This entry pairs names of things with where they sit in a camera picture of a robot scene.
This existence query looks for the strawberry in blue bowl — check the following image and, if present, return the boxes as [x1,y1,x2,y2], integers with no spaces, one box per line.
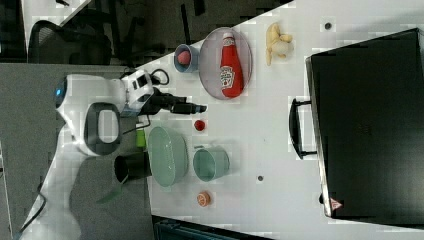
[177,51,191,65]

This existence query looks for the green oval colander basket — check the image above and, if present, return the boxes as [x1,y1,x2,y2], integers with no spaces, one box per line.
[147,126,188,188]

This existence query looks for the dark teal crate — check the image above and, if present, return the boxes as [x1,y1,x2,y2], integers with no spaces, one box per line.
[154,219,271,240]

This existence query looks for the red plush ketchup bottle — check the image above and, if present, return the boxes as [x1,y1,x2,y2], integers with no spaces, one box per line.
[220,32,244,98]

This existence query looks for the green bottle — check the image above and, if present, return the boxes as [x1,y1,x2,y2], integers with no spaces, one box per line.
[136,129,146,148]

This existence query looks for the orange slice toy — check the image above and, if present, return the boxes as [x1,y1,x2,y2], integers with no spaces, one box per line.
[197,191,211,207]

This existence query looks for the black office chair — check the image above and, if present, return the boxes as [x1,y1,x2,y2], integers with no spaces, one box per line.
[27,20,112,65]

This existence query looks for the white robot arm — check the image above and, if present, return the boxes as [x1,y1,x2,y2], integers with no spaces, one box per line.
[13,70,207,240]

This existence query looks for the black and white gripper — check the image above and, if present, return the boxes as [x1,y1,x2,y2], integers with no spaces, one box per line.
[121,70,207,117]

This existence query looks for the small blue bowl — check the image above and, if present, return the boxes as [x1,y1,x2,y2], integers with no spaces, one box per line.
[174,44,199,73]

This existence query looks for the red strawberry on table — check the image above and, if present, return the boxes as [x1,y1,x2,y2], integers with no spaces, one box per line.
[194,120,206,131]

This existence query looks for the green cup with handle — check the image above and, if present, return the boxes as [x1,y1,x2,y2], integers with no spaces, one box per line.
[193,146,230,182]

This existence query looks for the grey round plate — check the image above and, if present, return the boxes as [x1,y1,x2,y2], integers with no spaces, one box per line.
[199,27,252,100]

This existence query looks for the black cylinder cup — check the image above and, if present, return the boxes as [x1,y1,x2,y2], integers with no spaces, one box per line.
[114,152,152,183]

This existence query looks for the black toaster oven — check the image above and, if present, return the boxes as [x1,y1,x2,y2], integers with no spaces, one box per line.
[305,28,424,229]

